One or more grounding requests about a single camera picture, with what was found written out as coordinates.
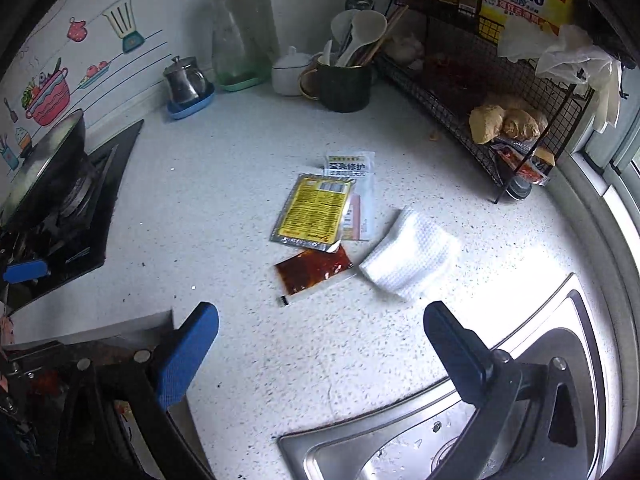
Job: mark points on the white cloth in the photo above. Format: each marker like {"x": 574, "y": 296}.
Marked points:
{"x": 410, "y": 255}

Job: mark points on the black gas stove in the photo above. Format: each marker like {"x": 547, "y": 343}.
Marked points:
{"x": 100, "y": 220}

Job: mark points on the window frame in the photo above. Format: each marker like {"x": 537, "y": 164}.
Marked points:
{"x": 615, "y": 160}

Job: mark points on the red sauce packet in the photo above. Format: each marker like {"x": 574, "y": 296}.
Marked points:
{"x": 312, "y": 270}

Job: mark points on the white rice paddle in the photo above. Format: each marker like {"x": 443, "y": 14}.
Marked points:
{"x": 370, "y": 30}

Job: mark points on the white lidded jar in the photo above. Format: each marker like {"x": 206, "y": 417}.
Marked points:
{"x": 290, "y": 77}

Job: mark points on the steel ladle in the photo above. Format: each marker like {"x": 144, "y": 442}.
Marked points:
{"x": 362, "y": 2}

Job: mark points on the garlic bulbs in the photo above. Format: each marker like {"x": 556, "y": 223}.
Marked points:
{"x": 407, "y": 47}

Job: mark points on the ginger piece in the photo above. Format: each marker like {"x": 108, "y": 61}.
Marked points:
{"x": 522, "y": 125}
{"x": 485, "y": 125}

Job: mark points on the blue tray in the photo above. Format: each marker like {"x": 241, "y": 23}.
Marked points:
{"x": 192, "y": 109}

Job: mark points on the yellow foil sachet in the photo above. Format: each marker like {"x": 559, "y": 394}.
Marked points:
{"x": 312, "y": 210}

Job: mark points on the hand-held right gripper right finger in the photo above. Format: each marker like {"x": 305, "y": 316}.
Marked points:
{"x": 455, "y": 350}

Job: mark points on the yellow oil jug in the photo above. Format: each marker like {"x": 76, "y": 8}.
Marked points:
{"x": 525, "y": 5}

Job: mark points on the white soup spoon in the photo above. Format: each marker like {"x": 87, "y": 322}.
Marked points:
{"x": 340, "y": 30}

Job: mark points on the white printed sachet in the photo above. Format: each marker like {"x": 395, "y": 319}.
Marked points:
{"x": 350, "y": 165}

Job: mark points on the glass carafe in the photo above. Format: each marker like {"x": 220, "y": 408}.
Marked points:
{"x": 235, "y": 45}

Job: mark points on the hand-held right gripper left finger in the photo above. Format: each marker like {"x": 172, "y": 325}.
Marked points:
{"x": 185, "y": 355}

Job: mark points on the pile of seasoning packets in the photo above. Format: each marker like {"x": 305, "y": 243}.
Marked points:
{"x": 525, "y": 165}

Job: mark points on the black mug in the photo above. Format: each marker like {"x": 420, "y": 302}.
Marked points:
{"x": 345, "y": 90}

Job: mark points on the steel oil pot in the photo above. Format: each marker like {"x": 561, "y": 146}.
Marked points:
{"x": 182, "y": 85}

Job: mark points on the small white spoon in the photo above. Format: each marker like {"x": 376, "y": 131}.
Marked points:
{"x": 326, "y": 52}

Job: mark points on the kitchen wall sticker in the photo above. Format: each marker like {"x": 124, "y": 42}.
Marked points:
{"x": 50, "y": 100}

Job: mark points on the white plastic bag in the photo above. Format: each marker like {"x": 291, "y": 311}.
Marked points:
{"x": 575, "y": 55}

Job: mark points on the wooden chopsticks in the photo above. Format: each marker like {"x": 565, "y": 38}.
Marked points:
{"x": 385, "y": 35}

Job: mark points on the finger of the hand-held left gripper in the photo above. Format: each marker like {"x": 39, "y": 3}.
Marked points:
{"x": 25, "y": 271}

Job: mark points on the green tray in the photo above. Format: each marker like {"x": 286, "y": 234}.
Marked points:
{"x": 245, "y": 84}

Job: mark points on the stainless steel sink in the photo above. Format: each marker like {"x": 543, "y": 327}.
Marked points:
{"x": 400, "y": 450}

